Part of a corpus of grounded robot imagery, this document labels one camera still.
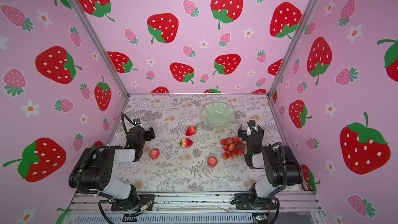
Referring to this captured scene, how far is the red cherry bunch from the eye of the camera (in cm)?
88

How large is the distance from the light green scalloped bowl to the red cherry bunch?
0.17 meters

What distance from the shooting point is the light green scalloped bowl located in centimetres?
106
